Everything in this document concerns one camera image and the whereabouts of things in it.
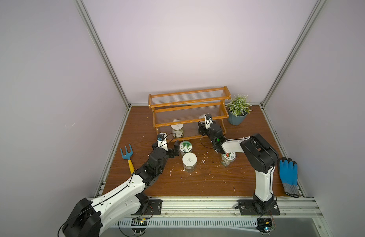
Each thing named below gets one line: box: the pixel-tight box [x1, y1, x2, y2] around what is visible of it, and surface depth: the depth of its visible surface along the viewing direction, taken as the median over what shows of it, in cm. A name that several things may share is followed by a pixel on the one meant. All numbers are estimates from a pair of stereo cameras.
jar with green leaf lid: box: [179, 140, 193, 158], surface depth 88 cm
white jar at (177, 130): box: [170, 123, 184, 138], surface depth 95 cm
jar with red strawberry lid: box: [220, 151, 237, 168], surface depth 85 cm
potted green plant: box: [224, 92, 253, 126], surface depth 99 cm
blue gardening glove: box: [279, 156, 300, 198], surface depth 85 cm
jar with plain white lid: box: [182, 152, 198, 173], surface depth 82 cm
